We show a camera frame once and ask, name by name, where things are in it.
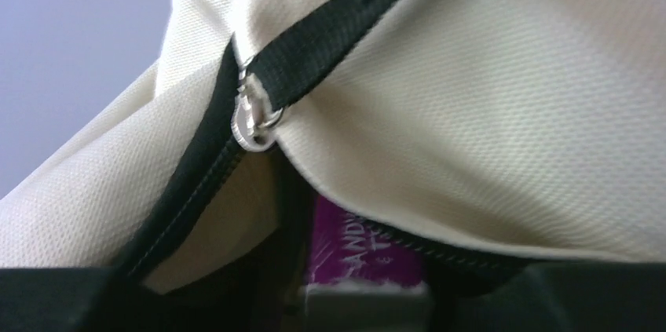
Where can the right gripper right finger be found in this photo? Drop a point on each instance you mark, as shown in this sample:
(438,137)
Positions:
(571,297)

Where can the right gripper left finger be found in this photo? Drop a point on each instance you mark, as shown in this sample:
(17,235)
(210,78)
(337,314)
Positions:
(73,299)

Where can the beige canvas backpack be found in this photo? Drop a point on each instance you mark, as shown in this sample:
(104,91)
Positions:
(524,127)

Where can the purple Treehouse paperback book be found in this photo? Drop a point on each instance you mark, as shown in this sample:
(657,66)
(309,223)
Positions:
(343,249)

